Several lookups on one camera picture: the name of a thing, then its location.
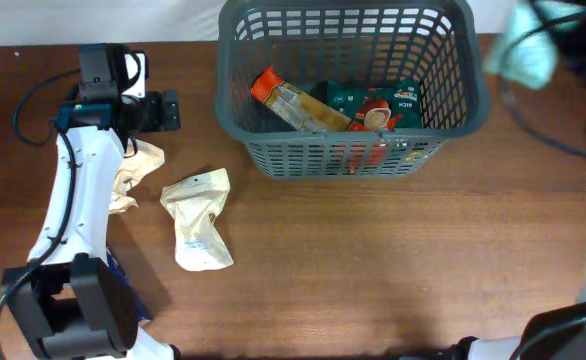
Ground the green Nescafe coffee bag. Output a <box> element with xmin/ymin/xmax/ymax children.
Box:
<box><xmin>326</xmin><ymin>79</ymin><xmax>423</xmax><ymax>132</ymax></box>

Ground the brown paper pouch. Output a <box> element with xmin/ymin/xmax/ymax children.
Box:
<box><xmin>109</xmin><ymin>141</ymin><xmax>165</xmax><ymax>214</ymax></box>

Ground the orange spaghetti pasta pack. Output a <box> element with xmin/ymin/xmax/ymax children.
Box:
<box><xmin>250</xmin><ymin>65</ymin><xmax>369</xmax><ymax>176</ymax></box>

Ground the grey plastic laundry basket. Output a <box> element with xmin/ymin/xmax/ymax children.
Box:
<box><xmin>215</xmin><ymin>0</ymin><xmax>489</xmax><ymax>178</ymax></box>

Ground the beige paper pouch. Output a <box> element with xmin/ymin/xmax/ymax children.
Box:
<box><xmin>160</xmin><ymin>168</ymin><xmax>234</xmax><ymax>272</ymax></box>

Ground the Kleenex tissue multipack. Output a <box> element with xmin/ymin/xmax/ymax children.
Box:
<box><xmin>106</xmin><ymin>244</ymin><xmax>152</xmax><ymax>328</ymax></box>

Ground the small pale green packet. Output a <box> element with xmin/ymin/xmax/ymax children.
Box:
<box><xmin>484</xmin><ymin>1</ymin><xmax>558</xmax><ymax>90</ymax></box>

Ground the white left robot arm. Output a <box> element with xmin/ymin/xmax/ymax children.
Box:
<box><xmin>0</xmin><ymin>43</ymin><xmax>181</xmax><ymax>359</ymax></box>

